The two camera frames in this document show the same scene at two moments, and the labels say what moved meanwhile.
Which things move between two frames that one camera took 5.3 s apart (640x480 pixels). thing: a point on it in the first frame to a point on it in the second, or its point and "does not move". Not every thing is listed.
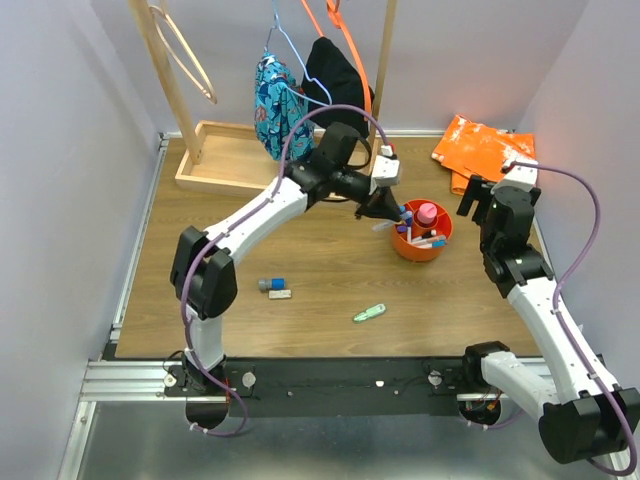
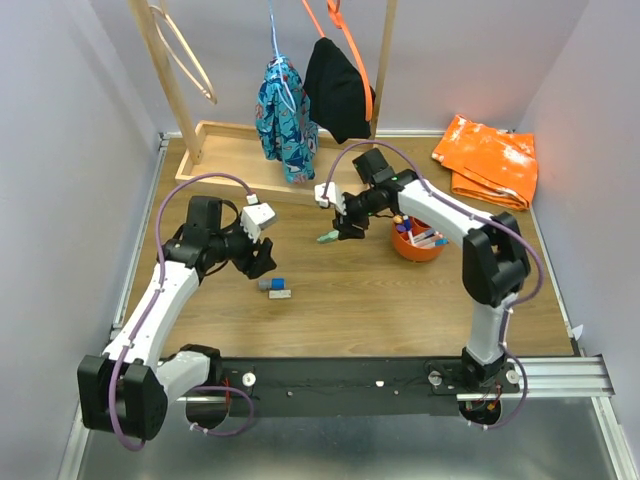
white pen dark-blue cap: (409, 223) does not move
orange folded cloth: (468, 149) does not move
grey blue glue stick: (274, 283) does not move
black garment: (329, 64) does not move
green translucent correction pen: (370, 312) to (328, 237)
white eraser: (279, 294) does not move
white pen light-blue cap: (437, 245) does not move
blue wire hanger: (323, 104) to (279, 59)
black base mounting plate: (327, 387) does not move
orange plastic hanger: (334, 14) does not move
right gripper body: (480, 190) to (358, 218)
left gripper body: (367, 208) to (239, 248)
